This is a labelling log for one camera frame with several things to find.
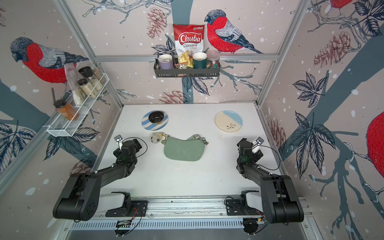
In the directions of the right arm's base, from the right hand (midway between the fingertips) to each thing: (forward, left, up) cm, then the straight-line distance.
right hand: (250, 141), depth 90 cm
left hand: (-2, +74, +2) cm, 74 cm away
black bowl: (+20, +64, -3) cm, 67 cm away
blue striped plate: (+14, +68, -6) cm, 70 cm away
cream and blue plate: (+21, +10, -8) cm, 25 cm away
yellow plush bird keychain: (+2, +60, -2) cm, 60 cm away
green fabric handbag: (-4, +36, -5) cm, 37 cm away
